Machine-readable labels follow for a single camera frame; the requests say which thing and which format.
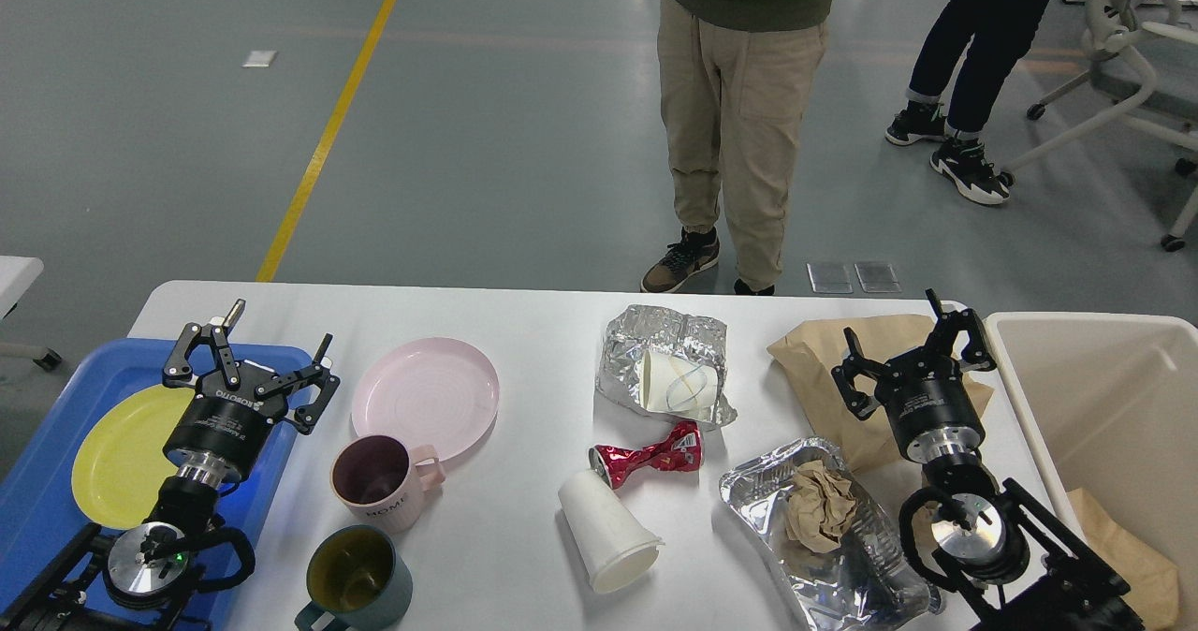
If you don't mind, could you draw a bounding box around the dark teal mug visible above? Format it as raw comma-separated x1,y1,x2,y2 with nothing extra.
294,524,415,630

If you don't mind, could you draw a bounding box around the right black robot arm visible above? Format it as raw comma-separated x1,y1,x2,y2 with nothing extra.
830,290,1144,630

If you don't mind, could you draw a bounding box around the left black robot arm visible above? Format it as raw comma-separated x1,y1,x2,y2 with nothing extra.
4,301,341,630

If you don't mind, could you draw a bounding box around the brown paper bag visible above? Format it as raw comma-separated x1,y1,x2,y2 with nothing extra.
767,315,994,490

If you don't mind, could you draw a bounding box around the person in khaki trousers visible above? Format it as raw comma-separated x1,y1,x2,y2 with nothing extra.
641,0,833,297

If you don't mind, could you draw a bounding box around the white paper cup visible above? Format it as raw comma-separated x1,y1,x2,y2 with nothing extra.
558,471,664,595

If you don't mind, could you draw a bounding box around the blue plastic tray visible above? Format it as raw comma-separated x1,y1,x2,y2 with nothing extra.
1,338,311,630

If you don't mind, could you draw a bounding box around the white side table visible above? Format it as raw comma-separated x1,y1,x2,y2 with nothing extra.
1,256,63,372

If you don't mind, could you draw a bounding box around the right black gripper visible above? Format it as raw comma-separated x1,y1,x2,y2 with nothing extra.
831,289,998,463

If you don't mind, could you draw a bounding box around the crushed red can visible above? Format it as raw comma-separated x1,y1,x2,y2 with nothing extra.
588,420,704,491

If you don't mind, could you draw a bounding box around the clear plastic bottle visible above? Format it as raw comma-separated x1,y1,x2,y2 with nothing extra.
837,498,945,630

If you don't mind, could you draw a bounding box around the aluminium foil tray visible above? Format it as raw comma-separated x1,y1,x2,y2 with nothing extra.
720,436,885,630

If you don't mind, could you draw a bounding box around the beige plastic bin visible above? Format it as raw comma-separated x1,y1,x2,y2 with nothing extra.
985,313,1197,630

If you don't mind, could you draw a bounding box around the crushed paper cup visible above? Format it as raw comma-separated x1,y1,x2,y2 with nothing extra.
640,351,719,421

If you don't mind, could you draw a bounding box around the yellow plate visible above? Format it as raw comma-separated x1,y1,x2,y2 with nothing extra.
71,386,193,530

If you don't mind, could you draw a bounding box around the white office chair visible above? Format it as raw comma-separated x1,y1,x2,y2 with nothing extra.
998,0,1198,253

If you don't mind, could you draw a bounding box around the pink plate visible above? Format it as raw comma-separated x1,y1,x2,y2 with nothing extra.
351,336,500,460

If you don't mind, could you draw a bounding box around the brown paper in bin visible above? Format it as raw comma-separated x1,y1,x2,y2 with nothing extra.
1067,489,1180,630

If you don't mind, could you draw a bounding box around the crumpled aluminium foil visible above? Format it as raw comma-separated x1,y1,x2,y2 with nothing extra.
595,305,738,430

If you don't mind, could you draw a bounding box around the crumpled brown paper ball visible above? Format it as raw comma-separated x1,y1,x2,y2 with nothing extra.
783,460,859,553

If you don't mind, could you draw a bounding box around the pink HOME mug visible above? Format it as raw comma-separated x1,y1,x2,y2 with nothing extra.
329,433,446,534

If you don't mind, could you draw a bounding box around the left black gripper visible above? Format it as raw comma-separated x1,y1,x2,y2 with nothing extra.
163,301,341,483

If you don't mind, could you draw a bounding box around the person in dark trousers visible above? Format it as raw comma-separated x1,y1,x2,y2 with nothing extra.
884,0,1049,206

